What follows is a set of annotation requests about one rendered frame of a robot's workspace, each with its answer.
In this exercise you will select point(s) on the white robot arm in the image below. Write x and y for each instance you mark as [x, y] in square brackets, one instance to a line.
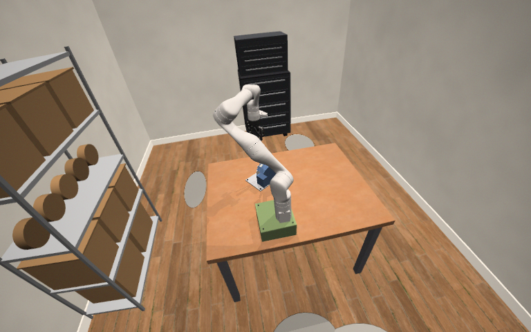
[224, 115]

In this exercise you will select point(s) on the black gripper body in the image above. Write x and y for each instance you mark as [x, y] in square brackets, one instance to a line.
[255, 124]

